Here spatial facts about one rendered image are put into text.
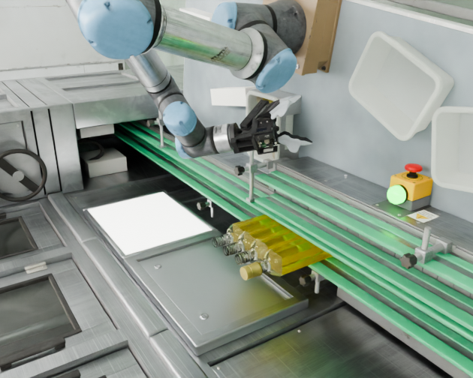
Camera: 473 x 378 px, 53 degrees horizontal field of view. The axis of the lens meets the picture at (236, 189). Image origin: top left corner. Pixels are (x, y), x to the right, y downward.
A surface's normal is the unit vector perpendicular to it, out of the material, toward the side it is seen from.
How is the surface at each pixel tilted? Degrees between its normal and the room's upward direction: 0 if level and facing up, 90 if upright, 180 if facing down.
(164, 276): 90
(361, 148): 0
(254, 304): 90
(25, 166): 90
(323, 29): 90
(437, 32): 0
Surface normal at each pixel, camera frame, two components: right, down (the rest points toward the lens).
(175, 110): -0.30, -0.37
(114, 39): 0.37, 0.73
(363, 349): -0.02, -0.92
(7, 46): 0.55, 0.33
